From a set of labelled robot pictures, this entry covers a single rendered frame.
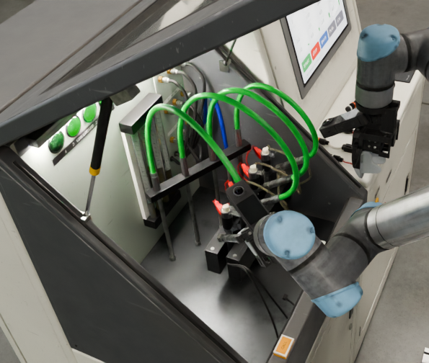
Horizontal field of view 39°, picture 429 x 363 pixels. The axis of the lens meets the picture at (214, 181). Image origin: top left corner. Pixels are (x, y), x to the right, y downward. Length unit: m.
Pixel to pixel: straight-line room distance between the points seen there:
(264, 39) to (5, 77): 0.67
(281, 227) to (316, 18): 1.09
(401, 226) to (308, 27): 1.01
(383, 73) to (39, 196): 0.70
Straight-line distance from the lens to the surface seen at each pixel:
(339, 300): 1.00
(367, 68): 1.21
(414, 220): 0.96
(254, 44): 1.62
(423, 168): 3.35
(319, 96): 1.94
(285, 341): 1.40
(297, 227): 0.95
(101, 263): 1.25
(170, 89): 1.68
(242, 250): 1.55
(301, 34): 1.83
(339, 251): 1.02
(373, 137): 1.29
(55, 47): 1.44
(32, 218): 1.29
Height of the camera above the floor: 2.12
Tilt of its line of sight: 41 degrees down
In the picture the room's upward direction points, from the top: 8 degrees counter-clockwise
